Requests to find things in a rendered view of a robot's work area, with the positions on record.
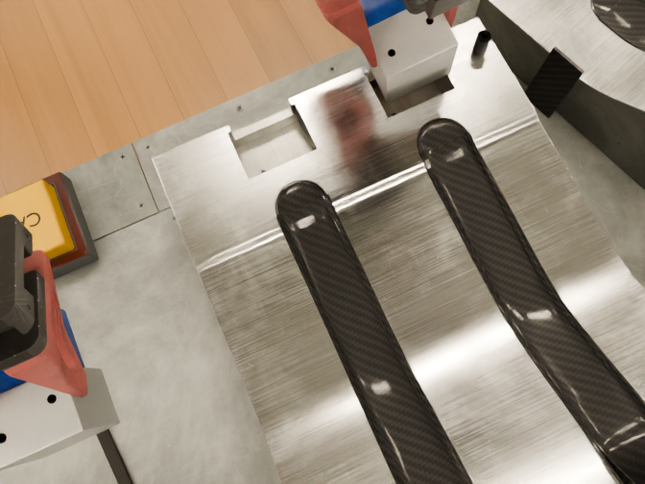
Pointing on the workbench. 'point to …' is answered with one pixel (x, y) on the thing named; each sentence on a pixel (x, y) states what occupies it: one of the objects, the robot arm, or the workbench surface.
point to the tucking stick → (114, 457)
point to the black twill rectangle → (553, 82)
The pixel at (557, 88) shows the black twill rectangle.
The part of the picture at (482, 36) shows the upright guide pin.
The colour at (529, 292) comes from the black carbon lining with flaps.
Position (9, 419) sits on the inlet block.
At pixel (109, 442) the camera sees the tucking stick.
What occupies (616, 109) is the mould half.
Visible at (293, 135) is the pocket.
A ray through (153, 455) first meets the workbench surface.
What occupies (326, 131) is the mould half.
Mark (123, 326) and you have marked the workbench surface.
